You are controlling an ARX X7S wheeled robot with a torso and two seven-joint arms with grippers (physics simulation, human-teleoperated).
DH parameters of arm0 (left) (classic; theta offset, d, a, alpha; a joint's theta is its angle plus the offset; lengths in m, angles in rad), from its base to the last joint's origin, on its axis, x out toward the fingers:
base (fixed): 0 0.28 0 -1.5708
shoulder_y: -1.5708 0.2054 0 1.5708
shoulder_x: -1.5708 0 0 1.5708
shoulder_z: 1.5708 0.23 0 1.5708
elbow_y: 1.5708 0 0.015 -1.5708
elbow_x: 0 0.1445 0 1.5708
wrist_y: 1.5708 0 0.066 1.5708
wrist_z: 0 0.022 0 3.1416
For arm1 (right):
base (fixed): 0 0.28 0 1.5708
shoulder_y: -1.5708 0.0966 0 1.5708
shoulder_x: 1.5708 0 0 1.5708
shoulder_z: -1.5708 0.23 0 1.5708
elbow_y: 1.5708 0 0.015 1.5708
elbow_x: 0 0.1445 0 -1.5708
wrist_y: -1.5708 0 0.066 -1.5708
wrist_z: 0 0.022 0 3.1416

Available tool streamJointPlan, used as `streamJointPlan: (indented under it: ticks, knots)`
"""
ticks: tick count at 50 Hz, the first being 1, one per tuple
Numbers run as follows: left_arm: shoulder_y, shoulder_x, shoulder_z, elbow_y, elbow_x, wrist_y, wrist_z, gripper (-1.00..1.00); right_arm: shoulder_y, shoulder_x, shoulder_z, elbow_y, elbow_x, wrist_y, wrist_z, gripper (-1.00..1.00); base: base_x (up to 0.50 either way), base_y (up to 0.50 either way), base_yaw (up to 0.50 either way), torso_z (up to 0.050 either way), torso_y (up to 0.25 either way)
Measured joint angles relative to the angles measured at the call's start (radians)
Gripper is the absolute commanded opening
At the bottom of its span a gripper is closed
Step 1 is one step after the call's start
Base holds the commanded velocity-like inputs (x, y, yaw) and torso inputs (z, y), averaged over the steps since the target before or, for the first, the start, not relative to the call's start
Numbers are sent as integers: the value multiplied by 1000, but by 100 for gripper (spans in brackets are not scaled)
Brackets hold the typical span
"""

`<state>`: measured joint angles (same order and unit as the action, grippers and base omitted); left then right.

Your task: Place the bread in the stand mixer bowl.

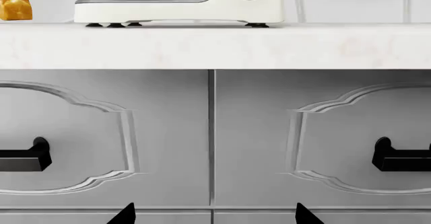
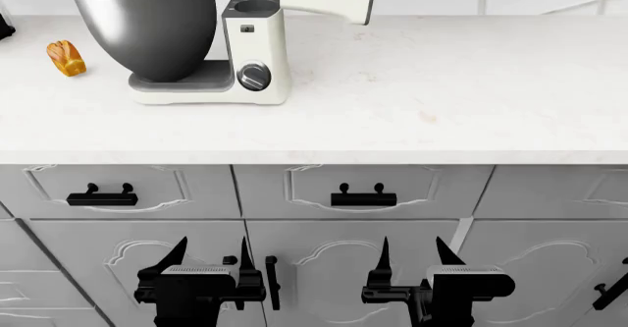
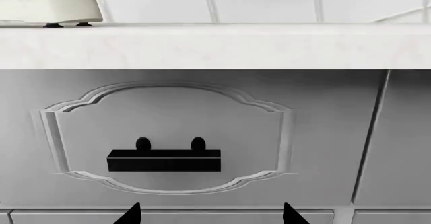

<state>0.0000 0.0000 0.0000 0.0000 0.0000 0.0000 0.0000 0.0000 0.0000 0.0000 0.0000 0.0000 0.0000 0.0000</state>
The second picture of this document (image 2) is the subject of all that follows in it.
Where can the grey drawer front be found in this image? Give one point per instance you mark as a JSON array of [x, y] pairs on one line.
[[147, 190], [417, 190], [549, 194]]

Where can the golden brown bread loaf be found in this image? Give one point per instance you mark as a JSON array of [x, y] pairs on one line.
[[66, 58]]

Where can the white stand mixer base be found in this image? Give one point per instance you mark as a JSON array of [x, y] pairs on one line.
[[260, 47]]

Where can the black appliance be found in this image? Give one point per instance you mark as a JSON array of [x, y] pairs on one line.
[[5, 25]]

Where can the grey cabinet door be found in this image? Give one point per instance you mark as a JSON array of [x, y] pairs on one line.
[[324, 238], [549, 253], [29, 268], [98, 246]]

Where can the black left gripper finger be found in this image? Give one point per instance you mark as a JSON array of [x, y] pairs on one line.
[[249, 279], [162, 268]]

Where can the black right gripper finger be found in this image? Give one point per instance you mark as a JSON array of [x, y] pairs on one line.
[[380, 279], [447, 255]]

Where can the grey metal mixer bowl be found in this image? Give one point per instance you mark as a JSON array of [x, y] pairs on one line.
[[147, 28]]

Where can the grey mixer speed knob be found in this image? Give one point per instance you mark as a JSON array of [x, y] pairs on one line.
[[253, 76]]

